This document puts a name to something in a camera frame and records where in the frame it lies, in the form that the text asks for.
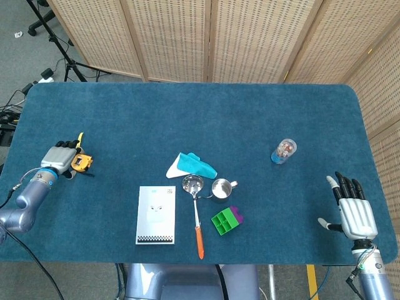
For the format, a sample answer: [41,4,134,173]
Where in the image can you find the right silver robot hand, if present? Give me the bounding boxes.
[317,171,379,241]

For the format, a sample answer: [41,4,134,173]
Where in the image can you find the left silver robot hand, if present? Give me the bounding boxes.
[40,140,85,181]

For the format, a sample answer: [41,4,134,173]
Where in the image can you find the yellow tape measure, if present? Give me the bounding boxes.
[71,132,96,178]

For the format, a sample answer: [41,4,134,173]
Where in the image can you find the clear bottle with blue base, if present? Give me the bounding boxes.
[270,138,298,166]

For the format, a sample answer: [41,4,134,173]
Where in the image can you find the metal table leg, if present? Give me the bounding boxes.
[267,264,278,300]

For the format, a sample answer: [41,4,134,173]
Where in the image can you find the white booklet with checkered edge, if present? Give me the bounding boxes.
[135,186,177,246]

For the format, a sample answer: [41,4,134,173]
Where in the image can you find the black tripod stand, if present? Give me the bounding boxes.
[26,0,112,83]

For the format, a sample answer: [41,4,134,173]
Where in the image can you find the purple plastic block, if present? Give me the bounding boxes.
[229,206,245,225]

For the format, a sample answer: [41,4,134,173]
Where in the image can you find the black office chair base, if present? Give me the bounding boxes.
[27,0,54,37]

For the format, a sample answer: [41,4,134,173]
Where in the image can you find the green compartment block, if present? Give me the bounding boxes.
[211,208,241,236]

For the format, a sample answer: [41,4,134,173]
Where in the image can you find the blue carpet table mat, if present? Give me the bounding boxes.
[0,81,399,266]

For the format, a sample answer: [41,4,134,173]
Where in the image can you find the teal and white cloth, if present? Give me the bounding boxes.
[166,152,218,180]

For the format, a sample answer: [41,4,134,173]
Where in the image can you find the small steel mug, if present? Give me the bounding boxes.
[211,178,239,204]

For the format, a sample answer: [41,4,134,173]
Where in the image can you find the wicker folding screen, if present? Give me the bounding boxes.
[46,0,400,300]

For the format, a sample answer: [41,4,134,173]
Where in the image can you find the grey-blue robot torso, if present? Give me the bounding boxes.
[124,263,260,300]

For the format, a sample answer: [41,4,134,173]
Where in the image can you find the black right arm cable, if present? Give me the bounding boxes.
[345,271,366,300]

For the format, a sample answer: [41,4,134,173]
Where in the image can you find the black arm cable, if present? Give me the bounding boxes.
[345,271,366,300]
[0,184,65,300]

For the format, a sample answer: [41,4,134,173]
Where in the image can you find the blue cable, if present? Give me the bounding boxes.
[307,265,332,300]

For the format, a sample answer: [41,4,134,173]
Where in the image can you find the black floor cables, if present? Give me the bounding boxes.
[0,90,28,148]

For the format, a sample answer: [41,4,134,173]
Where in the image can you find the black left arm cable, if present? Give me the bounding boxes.
[0,184,65,300]

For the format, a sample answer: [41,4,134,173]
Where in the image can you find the steel ladle with orange handle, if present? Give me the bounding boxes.
[182,174,206,260]

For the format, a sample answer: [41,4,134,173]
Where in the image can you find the black torso cable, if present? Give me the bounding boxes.
[214,264,228,300]

